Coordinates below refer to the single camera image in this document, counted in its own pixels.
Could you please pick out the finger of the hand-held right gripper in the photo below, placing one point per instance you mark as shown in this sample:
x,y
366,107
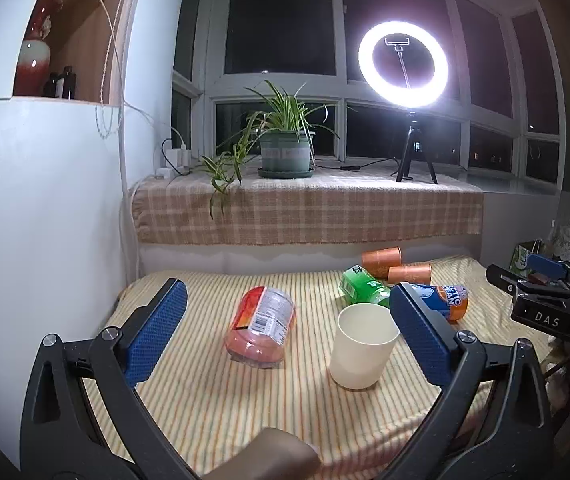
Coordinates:
x,y
505,277
547,266

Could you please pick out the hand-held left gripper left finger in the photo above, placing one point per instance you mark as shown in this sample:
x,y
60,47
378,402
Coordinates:
x,y
157,332

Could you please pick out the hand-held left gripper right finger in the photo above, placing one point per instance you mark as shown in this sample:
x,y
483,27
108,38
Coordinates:
x,y
422,332

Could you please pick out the white cup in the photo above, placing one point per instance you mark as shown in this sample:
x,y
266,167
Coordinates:
x,y
362,347

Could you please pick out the copper cup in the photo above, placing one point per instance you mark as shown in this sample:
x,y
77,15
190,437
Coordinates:
x,y
382,260
410,274

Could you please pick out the blue and orange can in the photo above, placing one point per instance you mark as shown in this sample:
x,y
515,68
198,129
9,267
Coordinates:
x,y
447,300

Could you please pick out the green plastic bottle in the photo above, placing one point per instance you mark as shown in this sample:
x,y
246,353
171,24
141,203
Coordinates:
x,y
362,287

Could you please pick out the striped yellow tablecloth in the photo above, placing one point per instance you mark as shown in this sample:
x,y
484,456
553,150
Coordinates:
x,y
205,410

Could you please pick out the pink plastic jar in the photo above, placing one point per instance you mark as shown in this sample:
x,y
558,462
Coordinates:
x,y
262,327

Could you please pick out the black tripod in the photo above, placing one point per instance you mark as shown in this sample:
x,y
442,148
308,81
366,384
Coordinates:
x,y
415,147

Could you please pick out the checked beige cloth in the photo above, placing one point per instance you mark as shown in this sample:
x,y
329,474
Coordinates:
x,y
315,210

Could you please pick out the white power strip with chargers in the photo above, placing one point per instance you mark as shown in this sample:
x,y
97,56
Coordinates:
x,y
181,156

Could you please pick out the green pot saucer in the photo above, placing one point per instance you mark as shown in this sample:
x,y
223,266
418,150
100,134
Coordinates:
x,y
285,174

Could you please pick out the green flower pot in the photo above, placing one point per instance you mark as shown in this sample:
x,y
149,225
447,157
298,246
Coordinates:
x,y
286,152

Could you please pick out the spider plant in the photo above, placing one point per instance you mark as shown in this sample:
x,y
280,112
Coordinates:
x,y
277,110

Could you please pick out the dark bottle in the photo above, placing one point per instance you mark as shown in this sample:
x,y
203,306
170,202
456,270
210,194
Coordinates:
x,y
68,82
53,86

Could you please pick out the red and white vase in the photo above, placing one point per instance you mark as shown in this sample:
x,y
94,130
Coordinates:
x,y
35,55

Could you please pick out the wooden wall shelf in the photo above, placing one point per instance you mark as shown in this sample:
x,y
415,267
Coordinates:
x,y
95,35

